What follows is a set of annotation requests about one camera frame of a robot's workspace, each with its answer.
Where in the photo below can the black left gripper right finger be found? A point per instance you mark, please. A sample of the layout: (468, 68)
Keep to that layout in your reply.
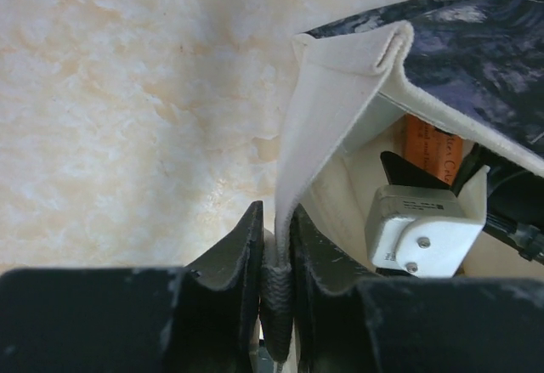
(349, 319)

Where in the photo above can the cream canvas tote bag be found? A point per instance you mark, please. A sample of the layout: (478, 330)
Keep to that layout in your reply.
(471, 68)

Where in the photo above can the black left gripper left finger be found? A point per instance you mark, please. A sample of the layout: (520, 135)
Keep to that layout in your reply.
(201, 317)

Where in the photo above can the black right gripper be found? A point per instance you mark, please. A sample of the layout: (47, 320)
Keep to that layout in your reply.
(514, 195)

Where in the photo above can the orange blue tube in bag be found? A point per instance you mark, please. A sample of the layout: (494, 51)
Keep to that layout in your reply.
(432, 150)

